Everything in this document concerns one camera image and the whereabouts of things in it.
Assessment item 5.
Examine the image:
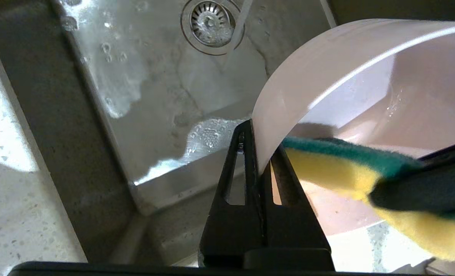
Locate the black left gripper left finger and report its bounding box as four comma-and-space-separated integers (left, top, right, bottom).
198, 120, 265, 268

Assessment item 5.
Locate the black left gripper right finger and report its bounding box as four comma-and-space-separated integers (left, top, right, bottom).
259, 145, 335, 269

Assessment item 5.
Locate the stainless steel sink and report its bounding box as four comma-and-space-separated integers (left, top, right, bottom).
0, 0, 455, 273

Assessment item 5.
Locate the green and yellow sponge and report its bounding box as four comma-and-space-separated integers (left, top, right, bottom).
281, 136, 455, 262

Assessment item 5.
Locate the metal sink drain strainer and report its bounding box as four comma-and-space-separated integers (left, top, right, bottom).
180, 0, 246, 56

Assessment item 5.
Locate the pink plastic bowl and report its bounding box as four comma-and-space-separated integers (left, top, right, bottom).
252, 18, 455, 236

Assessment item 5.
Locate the running water stream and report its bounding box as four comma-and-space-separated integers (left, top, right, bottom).
226, 0, 254, 58

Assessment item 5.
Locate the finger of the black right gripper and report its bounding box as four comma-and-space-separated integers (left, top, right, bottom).
369, 139, 455, 215

